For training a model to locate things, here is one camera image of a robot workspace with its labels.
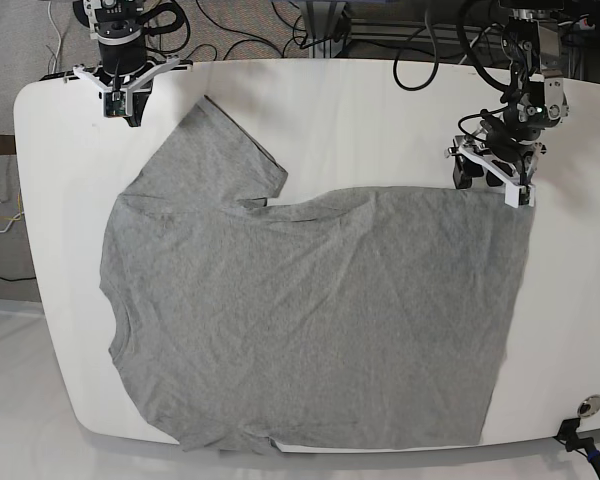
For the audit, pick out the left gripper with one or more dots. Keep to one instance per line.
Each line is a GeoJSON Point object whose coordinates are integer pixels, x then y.
{"type": "Point", "coordinates": [473, 159]}

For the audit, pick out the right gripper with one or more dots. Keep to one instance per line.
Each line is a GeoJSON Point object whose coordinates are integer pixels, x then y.
{"type": "Point", "coordinates": [137, 85]}

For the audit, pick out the grey t-shirt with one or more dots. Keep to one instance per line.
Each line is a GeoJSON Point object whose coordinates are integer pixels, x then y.
{"type": "Point", "coordinates": [365, 318]}

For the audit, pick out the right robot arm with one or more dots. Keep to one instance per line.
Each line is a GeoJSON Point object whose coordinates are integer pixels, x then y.
{"type": "Point", "coordinates": [128, 65]}

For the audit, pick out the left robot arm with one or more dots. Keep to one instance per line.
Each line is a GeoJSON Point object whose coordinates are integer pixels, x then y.
{"type": "Point", "coordinates": [533, 100]}

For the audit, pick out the aluminium stand base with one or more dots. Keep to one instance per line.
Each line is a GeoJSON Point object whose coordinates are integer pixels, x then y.
{"type": "Point", "coordinates": [327, 27]}

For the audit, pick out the right table grommet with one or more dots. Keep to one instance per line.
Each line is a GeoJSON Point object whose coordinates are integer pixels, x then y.
{"type": "Point", "coordinates": [589, 406]}

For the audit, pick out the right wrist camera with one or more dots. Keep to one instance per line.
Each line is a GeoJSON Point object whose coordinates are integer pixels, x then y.
{"type": "Point", "coordinates": [115, 104]}

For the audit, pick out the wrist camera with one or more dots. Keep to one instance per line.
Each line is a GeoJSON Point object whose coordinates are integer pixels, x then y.
{"type": "Point", "coordinates": [115, 104]}
{"type": "Point", "coordinates": [519, 195]}

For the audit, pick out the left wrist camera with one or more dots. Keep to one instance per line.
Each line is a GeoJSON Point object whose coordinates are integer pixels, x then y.
{"type": "Point", "coordinates": [519, 195]}

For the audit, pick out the black clamp with cable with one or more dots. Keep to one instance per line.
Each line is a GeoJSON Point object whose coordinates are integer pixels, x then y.
{"type": "Point", "coordinates": [569, 438]}

